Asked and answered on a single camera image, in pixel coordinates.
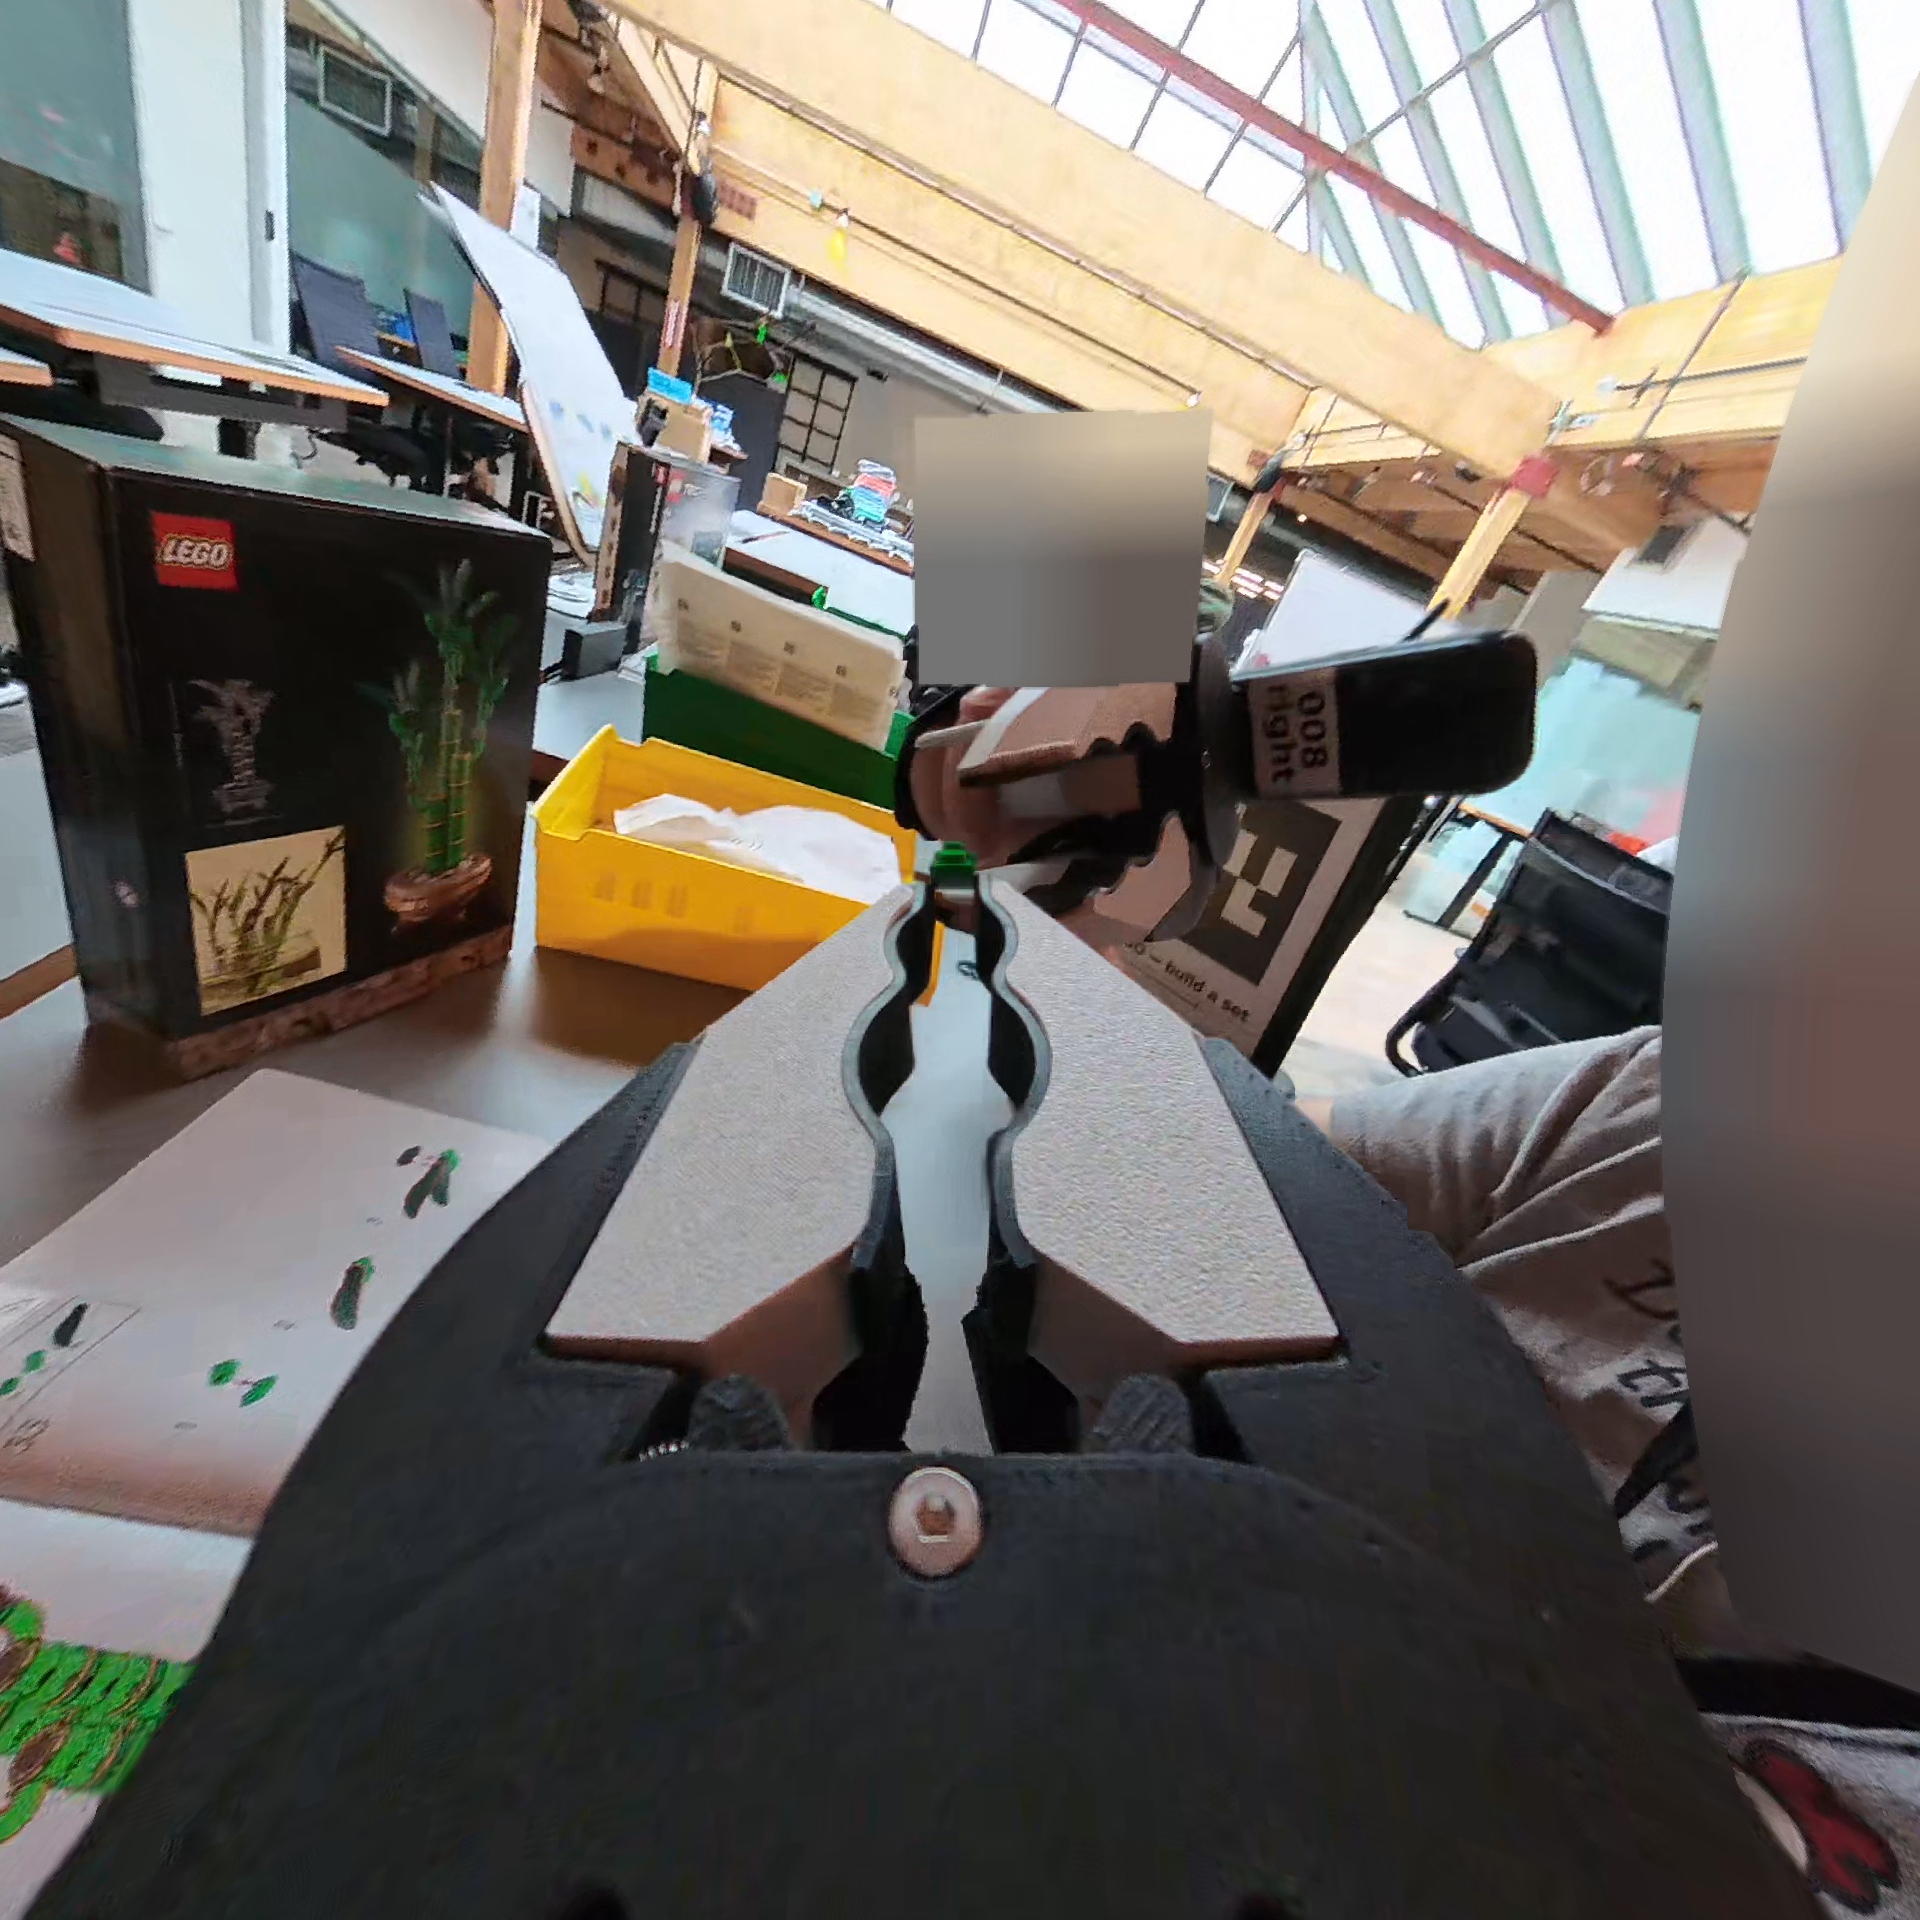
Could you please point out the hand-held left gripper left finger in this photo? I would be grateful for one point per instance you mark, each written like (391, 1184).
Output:
(720, 1202)

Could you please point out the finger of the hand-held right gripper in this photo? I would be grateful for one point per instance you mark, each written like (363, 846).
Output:
(1094, 721)
(1094, 868)

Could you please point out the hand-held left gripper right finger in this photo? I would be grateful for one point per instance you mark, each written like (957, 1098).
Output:
(1170, 1202)

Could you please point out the bright green lego plate piece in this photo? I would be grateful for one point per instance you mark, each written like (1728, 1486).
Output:
(949, 865)

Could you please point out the black lego set box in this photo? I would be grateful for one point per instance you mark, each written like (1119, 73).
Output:
(298, 721)

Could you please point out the person's right hand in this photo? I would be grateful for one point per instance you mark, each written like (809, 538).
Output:
(945, 781)

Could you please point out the black framed marker sign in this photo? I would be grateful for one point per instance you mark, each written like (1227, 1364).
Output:
(1275, 900)

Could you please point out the yellow plastic bin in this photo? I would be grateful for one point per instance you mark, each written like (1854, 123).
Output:
(676, 900)

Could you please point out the paper parts bags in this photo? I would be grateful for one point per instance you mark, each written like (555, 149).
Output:
(779, 840)

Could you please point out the white printed carton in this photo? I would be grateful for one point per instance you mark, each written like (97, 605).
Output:
(779, 647)

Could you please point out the green plastic bin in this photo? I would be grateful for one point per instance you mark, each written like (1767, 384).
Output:
(749, 736)

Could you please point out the person's grey printed shirt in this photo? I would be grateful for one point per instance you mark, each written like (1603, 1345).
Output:
(1530, 1171)

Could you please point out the dark printed box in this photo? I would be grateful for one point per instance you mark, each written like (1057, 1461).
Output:
(660, 509)

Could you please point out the open instruction booklet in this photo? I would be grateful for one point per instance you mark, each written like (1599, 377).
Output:
(224, 1275)

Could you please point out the tilted white display board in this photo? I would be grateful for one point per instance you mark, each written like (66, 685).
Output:
(555, 359)

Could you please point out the background wooden desk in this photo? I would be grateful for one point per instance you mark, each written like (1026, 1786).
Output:
(434, 390)
(181, 338)

